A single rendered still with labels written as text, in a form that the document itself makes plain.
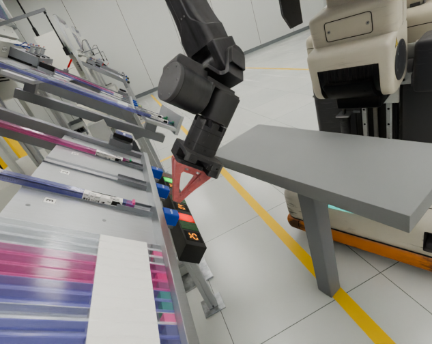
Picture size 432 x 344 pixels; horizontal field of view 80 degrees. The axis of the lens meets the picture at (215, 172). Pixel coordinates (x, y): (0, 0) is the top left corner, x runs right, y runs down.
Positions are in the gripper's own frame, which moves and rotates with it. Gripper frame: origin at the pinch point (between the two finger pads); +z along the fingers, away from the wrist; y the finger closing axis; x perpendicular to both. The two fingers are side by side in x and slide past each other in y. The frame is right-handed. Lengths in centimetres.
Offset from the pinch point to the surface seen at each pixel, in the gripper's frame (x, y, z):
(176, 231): 2.7, -0.6, 6.8
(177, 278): -2.4, 18.1, 2.6
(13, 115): -33.8, -29.6, 3.2
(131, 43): -31, -768, -97
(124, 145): -9.2, -30.1, 1.4
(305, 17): 414, -771, -415
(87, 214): -13.2, 4.8, 4.7
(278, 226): 77, -59, 22
